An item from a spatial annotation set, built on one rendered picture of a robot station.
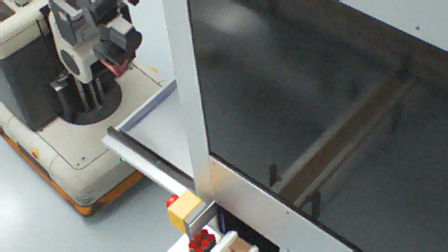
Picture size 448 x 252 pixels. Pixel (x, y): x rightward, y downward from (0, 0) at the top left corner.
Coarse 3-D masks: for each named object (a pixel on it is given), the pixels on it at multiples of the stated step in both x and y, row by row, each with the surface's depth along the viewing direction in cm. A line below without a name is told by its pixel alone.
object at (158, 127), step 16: (176, 80) 215; (160, 96) 213; (176, 96) 215; (144, 112) 210; (160, 112) 211; (176, 112) 211; (128, 128) 208; (144, 128) 208; (160, 128) 207; (176, 128) 207; (144, 144) 200; (160, 144) 204; (176, 144) 203; (176, 160) 200; (192, 176) 192
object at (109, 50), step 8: (104, 40) 182; (96, 48) 188; (104, 48) 185; (112, 48) 184; (120, 48) 185; (104, 56) 187; (112, 56) 186; (120, 56) 186; (128, 56) 186; (120, 64) 185
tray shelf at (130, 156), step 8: (152, 96) 216; (144, 104) 214; (104, 144) 207; (112, 144) 206; (120, 144) 205; (120, 152) 204; (128, 152) 203; (128, 160) 202; (136, 160) 201; (144, 160) 201; (144, 168) 199; (152, 168) 199; (152, 176) 198; (160, 176) 197; (168, 176) 197; (160, 184) 197; (168, 184) 195; (176, 184) 195; (176, 192) 193
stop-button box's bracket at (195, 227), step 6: (210, 204) 173; (204, 210) 172; (210, 210) 174; (198, 216) 171; (204, 216) 173; (210, 216) 176; (192, 222) 170; (198, 222) 172; (204, 222) 175; (192, 228) 171; (198, 228) 174; (192, 234) 173
